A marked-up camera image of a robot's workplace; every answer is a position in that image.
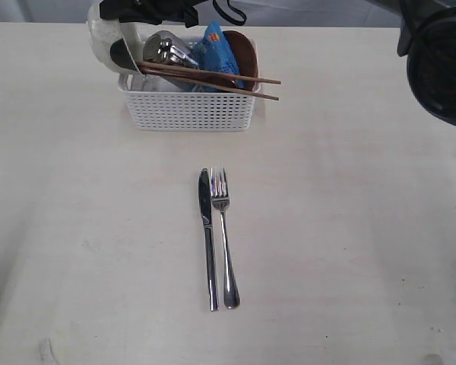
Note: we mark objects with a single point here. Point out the grey curtain backdrop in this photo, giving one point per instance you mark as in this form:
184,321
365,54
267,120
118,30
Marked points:
253,13

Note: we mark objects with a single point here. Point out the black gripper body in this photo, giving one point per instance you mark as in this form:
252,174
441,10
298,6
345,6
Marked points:
153,12

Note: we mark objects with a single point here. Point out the silver fork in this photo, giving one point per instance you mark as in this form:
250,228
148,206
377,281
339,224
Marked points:
220,199

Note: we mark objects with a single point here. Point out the brown wooden plate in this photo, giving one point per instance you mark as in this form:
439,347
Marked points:
244,53

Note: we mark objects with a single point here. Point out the silver table knife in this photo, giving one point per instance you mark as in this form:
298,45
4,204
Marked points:
204,199

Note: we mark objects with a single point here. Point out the steel cup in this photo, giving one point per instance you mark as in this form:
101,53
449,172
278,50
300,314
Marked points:
166,48

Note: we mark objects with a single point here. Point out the brown wooden chopstick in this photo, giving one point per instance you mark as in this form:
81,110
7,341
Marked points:
213,85
194,71

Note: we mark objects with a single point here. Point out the blue snack bag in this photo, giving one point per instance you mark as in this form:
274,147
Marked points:
213,53

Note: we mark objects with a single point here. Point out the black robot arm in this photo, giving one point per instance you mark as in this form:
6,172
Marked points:
427,40

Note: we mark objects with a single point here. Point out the white perforated plastic basket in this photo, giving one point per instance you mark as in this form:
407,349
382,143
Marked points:
157,105

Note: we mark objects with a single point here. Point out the white ceramic bowl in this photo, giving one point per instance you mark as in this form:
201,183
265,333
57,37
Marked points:
114,36

